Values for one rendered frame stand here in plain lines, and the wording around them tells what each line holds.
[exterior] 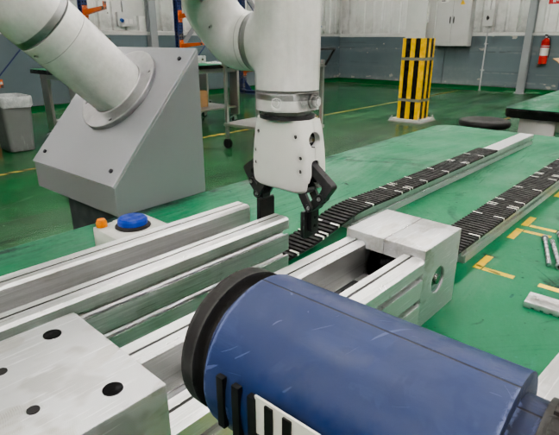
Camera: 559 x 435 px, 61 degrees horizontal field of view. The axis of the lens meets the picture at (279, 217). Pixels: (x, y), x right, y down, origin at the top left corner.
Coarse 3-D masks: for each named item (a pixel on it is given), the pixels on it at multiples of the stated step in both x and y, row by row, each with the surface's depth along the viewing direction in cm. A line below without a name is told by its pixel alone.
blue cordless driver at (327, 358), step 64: (192, 320) 17; (256, 320) 16; (320, 320) 15; (384, 320) 15; (192, 384) 17; (256, 384) 15; (320, 384) 14; (384, 384) 13; (448, 384) 12; (512, 384) 12
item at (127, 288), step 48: (144, 240) 55; (192, 240) 60; (240, 240) 56; (288, 240) 63; (0, 288) 44; (48, 288) 48; (96, 288) 44; (144, 288) 49; (192, 288) 52; (0, 336) 38
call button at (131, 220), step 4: (136, 212) 67; (124, 216) 66; (128, 216) 66; (132, 216) 66; (136, 216) 66; (140, 216) 66; (144, 216) 66; (120, 220) 64; (124, 220) 64; (128, 220) 64; (132, 220) 64; (136, 220) 64; (140, 220) 64; (144, 220) 65; (120, 224) 64; (124, 224) 64; (128, 224) 64; (132, 224) 64; (136, 224) 64; (140, 224) 64; (144, 224) 65
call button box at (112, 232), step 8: (112, 224) 66; (152, 224) 66; (160, 224) 66; (96, 232) 65; (104, 232) 64; (112, 232) 64; (120, 232) 64; (128, 232) 64; (136, 232) 64; (96, 240) 66; (104, 240) 64; (112, 240) 62
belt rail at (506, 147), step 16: (496, 144) 132; (512, 144) 133; (528, 144) 144; (480, 160) 117; (496, 160) 126; (448, 176) 105; (464, 176) 112; (416, 192) 96; (384, 208) 88; (352, 224) 80
